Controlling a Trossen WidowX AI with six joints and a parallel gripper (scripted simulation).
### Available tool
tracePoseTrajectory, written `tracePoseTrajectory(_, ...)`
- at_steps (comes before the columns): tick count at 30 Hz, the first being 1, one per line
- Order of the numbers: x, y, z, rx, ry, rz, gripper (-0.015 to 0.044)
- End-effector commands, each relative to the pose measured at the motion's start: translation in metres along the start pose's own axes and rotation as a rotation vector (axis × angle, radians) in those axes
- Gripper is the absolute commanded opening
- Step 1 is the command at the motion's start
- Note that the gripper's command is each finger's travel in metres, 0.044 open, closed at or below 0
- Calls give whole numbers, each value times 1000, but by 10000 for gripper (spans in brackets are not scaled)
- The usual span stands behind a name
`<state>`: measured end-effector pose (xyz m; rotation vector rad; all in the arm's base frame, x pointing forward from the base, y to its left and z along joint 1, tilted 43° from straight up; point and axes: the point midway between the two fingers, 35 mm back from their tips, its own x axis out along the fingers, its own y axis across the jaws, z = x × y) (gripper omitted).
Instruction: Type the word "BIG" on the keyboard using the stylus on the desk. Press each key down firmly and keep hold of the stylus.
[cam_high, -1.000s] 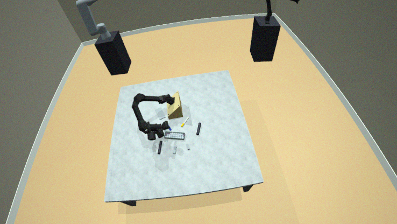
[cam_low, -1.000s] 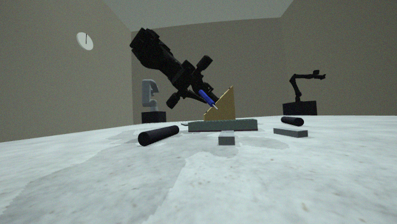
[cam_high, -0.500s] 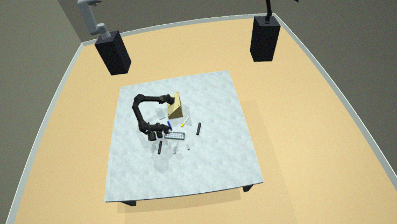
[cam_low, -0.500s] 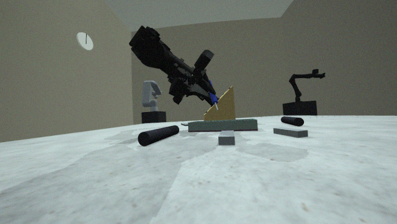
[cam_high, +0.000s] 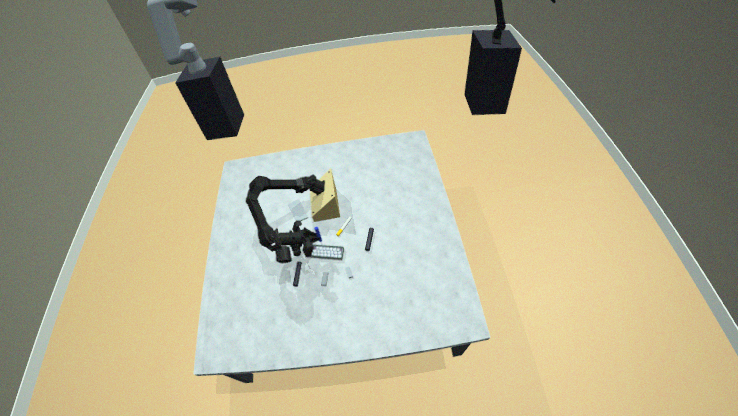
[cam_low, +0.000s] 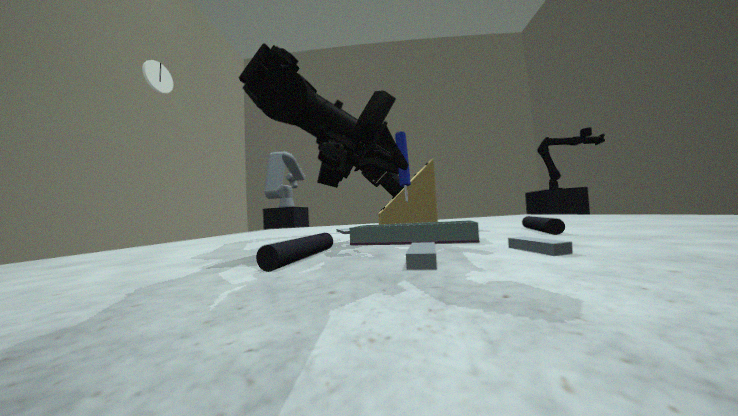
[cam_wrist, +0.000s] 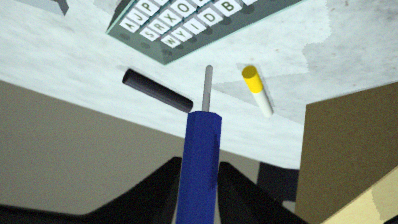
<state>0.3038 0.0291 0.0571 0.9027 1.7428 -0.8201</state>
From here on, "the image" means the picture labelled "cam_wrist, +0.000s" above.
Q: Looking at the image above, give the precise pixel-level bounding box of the white and yellow cylinder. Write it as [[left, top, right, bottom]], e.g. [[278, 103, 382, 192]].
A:
[[242, 65, 273, 117]]

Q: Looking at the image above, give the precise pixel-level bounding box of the blue stylus with grey tip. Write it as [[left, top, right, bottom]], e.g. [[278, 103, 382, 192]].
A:
[[175, 65, 222, 224]]

